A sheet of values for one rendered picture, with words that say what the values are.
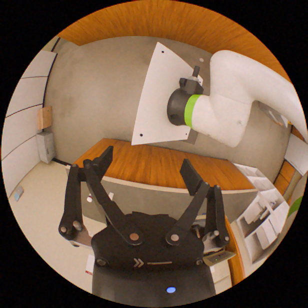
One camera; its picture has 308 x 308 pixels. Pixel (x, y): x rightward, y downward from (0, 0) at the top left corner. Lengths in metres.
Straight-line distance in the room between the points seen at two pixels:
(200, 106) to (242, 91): 0.14
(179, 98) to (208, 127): 0.13
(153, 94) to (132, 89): 1.20
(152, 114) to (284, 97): 0.36
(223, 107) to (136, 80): 1.35
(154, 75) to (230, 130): 0.24
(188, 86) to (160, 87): 0.11
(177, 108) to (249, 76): 0.25
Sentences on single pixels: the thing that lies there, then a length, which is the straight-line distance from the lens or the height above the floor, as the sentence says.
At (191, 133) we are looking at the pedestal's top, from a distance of 0.58.
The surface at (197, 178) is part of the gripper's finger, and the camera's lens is 0.15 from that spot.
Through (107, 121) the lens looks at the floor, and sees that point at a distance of 1.62.
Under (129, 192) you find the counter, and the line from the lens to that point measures 0.77.
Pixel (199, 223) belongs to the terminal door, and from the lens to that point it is 1.04.
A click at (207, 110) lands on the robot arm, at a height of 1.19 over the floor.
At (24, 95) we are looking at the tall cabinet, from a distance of 2.50.
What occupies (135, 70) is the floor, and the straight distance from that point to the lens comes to 1.58.
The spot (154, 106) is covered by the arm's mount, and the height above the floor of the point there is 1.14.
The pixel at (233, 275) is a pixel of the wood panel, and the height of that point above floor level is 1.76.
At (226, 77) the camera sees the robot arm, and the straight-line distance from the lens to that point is 0.27.
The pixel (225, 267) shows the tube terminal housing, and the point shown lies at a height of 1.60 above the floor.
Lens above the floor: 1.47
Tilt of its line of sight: 65 degrees down
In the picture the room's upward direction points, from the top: 179 degrees clockwise
